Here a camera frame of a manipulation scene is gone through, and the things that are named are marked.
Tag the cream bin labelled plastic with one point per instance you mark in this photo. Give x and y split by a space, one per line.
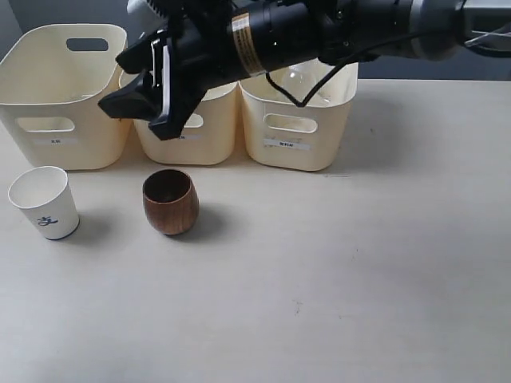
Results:
279 134

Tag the white paper cup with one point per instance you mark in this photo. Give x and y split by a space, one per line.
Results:
43 195

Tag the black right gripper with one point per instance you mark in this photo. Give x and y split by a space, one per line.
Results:
204 44

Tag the clear plastic bottle white cap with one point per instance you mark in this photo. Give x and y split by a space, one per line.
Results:
298 80

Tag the cream bin labelled wood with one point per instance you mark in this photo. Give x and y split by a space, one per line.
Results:
51 82

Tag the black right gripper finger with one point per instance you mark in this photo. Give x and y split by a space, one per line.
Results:
133 101

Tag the brown wooden cup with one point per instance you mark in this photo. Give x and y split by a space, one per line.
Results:
170 201

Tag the cream bin labelled paper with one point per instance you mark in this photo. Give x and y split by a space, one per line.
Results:
207 138

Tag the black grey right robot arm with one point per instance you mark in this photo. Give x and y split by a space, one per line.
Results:
425 30

